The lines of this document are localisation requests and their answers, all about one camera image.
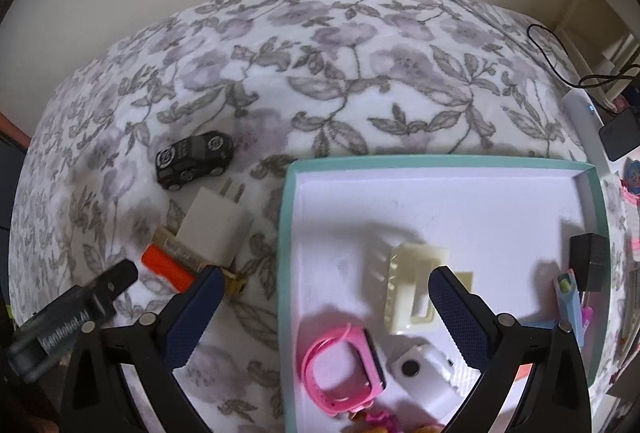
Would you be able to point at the round blue sticker item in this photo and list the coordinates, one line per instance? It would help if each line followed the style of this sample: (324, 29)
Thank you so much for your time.
(632, 173)

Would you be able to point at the teal tray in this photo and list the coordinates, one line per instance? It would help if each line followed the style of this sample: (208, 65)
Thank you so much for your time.
(450, 203)

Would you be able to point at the blue and coral toy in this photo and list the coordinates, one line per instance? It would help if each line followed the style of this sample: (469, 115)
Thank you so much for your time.
(570, 308)

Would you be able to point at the grey floral blanket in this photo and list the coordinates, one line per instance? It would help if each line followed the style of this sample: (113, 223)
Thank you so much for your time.
(325, 88)

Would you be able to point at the pink smartwatch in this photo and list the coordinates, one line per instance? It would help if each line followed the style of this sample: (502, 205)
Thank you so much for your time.
(310, 373)

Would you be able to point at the white shelf unit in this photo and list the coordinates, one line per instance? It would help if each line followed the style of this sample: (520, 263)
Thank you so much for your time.
(615, 13)

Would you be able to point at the cream plastic piece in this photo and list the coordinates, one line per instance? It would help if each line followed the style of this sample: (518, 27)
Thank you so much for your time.
(405, 283)

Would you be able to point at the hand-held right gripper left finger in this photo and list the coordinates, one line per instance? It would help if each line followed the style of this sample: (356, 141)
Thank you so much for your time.
(195, 318)

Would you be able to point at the black power adapter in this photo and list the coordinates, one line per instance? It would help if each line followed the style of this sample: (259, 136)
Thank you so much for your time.
(620, 133)

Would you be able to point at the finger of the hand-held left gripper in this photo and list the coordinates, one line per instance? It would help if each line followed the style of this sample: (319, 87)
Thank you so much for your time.
(117, 278)

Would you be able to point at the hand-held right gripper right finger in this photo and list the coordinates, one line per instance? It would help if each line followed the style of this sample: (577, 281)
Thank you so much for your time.
(457, 313)

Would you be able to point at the pink packet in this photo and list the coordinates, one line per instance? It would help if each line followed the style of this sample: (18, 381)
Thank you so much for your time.
(587, 317)

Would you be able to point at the gold box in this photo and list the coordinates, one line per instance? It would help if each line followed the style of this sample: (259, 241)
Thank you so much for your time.
(175, 245)

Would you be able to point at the white smartwatch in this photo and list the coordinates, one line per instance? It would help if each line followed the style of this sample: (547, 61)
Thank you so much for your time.
(430, 363)

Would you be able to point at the black toy car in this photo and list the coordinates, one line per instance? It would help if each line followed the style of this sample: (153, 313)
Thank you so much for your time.
(192, 158)

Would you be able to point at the white charger plug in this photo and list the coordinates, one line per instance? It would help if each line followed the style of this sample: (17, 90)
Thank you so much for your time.
(215, 223)

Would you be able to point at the black charger block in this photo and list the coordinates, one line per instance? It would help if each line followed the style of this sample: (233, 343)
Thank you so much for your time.
(590, 263)

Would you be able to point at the white power strip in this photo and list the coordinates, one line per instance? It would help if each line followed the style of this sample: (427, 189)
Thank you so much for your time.
(582, 113)

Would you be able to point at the orange tube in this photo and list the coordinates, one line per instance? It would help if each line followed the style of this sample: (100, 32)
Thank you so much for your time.
(165, 265)

